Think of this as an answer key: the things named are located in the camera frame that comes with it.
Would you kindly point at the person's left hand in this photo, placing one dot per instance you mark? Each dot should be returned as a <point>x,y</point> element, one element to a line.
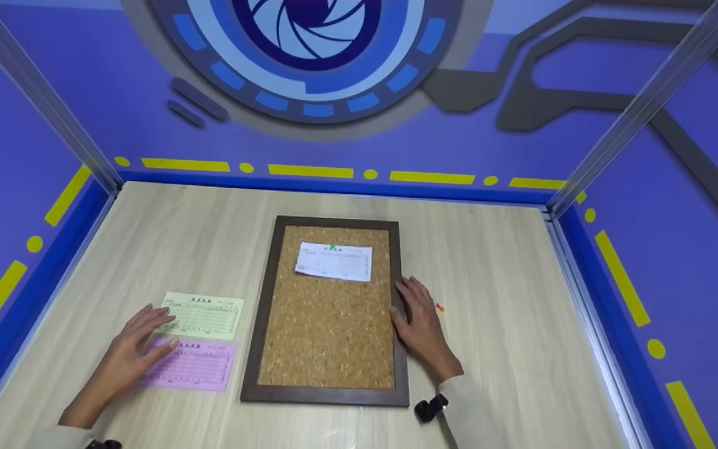
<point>125,355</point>

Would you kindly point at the person's right hand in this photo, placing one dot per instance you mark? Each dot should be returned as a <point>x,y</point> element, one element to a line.
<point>421,330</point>

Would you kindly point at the person's right forearm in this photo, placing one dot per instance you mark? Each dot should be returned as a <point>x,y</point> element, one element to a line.
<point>471,411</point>

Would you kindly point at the person's left forearm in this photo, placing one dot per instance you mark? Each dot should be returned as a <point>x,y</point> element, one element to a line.
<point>81,408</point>

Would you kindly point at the pink form paper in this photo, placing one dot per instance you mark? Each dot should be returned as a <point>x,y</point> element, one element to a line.
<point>200,368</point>

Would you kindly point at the black wrist band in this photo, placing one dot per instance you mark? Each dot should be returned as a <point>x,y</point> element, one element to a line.
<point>430,408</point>
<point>105,444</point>

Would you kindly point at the green form paper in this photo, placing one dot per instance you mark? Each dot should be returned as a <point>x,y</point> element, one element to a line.
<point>209,315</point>

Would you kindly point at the white receipt slip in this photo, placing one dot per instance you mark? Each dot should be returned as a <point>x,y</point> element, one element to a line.
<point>334,262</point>

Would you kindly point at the cork board with dark frame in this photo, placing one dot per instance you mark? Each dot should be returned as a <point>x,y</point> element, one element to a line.
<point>328,330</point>

